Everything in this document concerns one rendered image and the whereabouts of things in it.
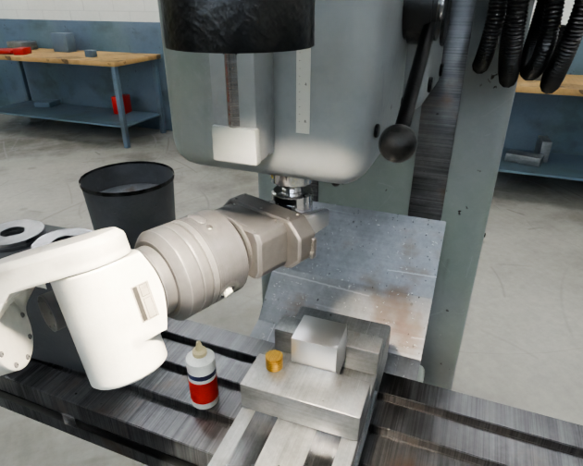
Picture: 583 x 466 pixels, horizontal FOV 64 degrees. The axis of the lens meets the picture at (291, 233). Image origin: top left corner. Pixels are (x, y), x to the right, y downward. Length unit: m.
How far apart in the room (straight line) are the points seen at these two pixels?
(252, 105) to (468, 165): 0.56
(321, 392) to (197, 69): 0.38
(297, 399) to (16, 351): 0.30
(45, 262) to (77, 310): 0.04
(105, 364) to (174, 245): 0.11
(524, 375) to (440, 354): 1.28
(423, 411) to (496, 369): 1.57
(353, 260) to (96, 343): 0.61
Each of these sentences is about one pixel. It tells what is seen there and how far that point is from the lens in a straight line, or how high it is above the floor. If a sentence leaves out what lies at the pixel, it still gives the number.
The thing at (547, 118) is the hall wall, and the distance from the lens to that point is 4.78.
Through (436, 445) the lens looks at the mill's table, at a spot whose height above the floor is 0.93.
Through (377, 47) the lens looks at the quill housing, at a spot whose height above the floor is 1.43.
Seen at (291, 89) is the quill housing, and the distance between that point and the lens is 0.40.
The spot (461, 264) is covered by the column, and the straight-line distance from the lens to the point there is 0.94.
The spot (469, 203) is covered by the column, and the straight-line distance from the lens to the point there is 0.89.
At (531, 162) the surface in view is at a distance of 4.25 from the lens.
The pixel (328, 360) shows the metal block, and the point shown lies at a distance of 0.60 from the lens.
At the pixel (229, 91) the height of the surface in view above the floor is 1.40.
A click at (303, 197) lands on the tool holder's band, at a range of 0.51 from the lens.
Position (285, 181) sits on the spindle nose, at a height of 1.29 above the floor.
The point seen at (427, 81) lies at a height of 1.37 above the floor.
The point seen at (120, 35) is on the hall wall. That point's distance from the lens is 6.10.
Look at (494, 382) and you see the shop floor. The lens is 2.24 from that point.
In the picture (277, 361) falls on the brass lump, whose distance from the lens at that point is 0.60.
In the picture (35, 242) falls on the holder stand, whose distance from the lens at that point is 0.79.
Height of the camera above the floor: 1.46
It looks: 27 degrees down
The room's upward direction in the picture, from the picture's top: straight up
